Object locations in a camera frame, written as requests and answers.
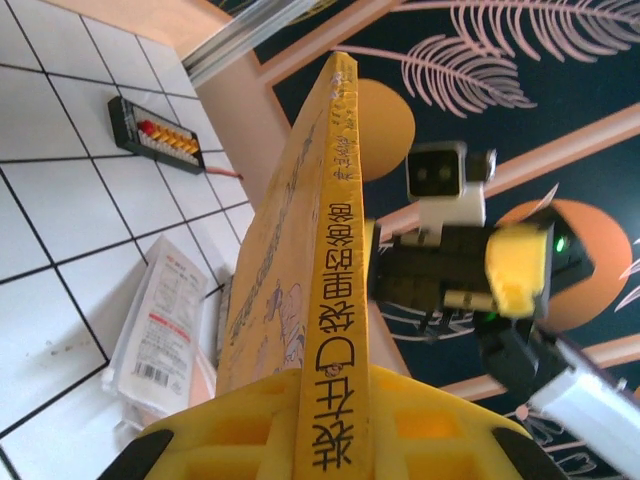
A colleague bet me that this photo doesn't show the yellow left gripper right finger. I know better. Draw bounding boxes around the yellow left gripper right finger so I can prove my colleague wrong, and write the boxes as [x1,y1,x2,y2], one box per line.
[368,363,547,480]

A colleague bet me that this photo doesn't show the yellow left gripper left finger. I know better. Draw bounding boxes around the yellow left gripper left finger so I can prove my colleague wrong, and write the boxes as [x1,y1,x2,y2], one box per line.
[102,368,302,480]

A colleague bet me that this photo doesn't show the yellow book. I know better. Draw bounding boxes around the yellow book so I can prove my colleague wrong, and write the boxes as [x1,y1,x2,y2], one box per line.
[214,49,375,480]

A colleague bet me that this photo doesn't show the thin red pencil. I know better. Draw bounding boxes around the thin red pencil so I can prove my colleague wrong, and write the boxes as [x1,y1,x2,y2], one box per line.
[202,166,247,181]

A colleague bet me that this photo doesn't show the white printed plastic package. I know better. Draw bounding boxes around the white printed plastic package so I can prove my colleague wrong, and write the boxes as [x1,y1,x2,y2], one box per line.
[99,233,209,427]

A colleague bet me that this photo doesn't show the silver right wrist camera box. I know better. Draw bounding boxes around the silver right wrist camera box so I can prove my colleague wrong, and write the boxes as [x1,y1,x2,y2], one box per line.
[403,141,499,236]

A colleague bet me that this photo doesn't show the aluminium frame post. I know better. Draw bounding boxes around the aluminium frame post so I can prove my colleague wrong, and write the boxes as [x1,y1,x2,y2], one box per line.
[181,0,332,87]

